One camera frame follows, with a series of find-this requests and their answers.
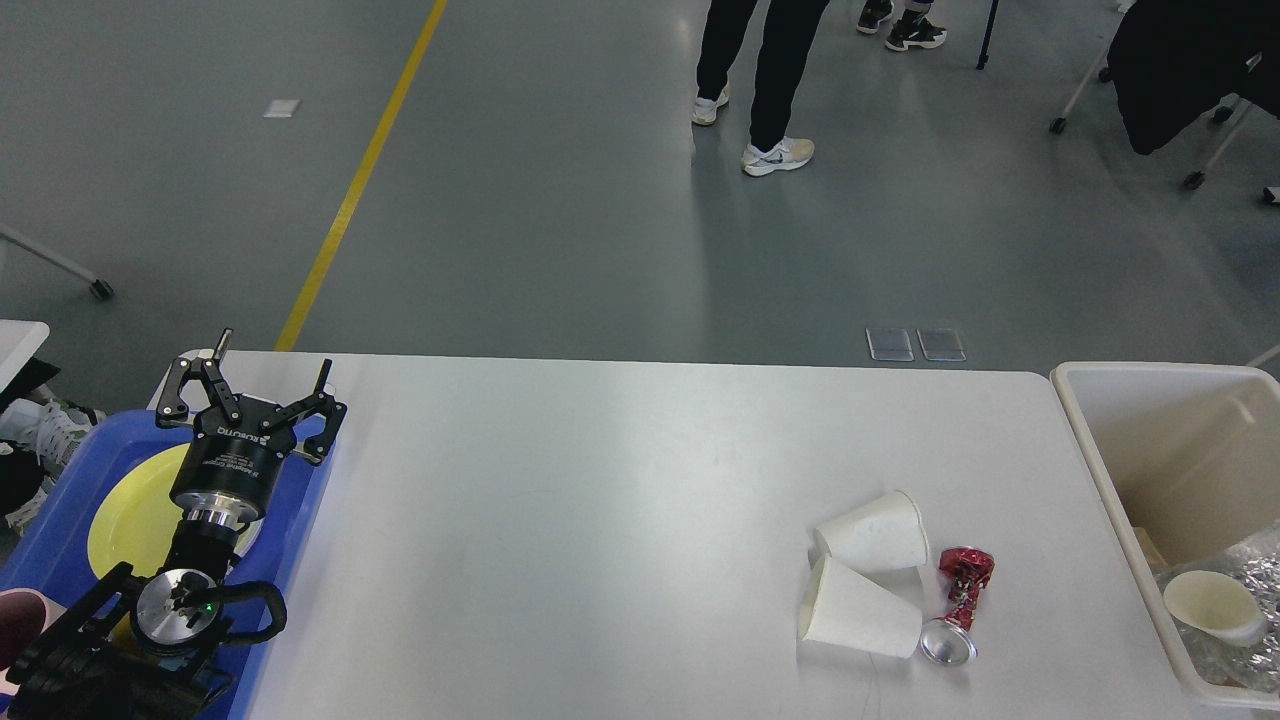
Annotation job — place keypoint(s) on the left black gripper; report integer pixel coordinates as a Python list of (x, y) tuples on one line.
[(235, 468)]

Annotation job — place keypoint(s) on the yellow plastic plate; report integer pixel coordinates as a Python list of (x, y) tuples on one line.
[(138, 518)]

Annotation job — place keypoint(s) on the brown paper bag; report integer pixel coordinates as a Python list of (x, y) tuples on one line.
[(1154, 558)]

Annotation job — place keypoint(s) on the small white cup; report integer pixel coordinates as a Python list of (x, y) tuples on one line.
[(1217, 605)]

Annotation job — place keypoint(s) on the silver foil bag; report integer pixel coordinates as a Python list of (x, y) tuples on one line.
[(1249, 667)]

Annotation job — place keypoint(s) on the small foil wrapper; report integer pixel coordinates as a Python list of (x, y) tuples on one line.
[(1252, 561)]

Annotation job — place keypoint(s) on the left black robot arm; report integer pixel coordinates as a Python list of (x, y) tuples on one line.
[(141, 646)]

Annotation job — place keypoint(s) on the pale green plate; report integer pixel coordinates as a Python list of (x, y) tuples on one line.
[(250, 540)]

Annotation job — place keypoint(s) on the white side table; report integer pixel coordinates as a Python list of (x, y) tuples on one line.
[(20, 340)]

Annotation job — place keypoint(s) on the pink ribbed cup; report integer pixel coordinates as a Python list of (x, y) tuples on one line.
[(25, 614)]

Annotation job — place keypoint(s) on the lower white paper cup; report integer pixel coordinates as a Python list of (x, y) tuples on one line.
[(843, 608)]

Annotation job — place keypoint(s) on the white paper cup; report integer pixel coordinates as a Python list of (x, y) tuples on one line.
[(843, 608), (886, 534)]

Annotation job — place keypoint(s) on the left floor outlet plate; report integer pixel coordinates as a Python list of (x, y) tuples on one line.
[(890, 345)]

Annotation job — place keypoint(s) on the floor outlet plate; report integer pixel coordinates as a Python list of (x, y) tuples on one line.
[(890, 345), (941, 345)]

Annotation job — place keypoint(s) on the upper white paper cup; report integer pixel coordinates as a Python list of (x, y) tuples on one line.
[(886, 534)]

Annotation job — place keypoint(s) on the person in black trousers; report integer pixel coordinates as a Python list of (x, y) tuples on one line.
[(788, 34)]

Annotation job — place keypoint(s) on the right floor outlet plate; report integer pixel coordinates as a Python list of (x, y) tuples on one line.
[(941, 345)]

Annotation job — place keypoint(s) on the crushed red soda can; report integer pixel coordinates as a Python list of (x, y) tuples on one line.
[(947, 640)]

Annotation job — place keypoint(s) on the person in black clothes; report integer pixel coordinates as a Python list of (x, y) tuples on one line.
[(914, 28)]

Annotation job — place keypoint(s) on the black tripod leg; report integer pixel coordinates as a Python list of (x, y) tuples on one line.
[(985, 46)]

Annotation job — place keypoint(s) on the beige plastic bin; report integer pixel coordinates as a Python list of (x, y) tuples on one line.
[(1184, 457)]

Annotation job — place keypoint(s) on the white rolling chair frame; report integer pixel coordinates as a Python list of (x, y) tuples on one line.
[(1225, 121)]

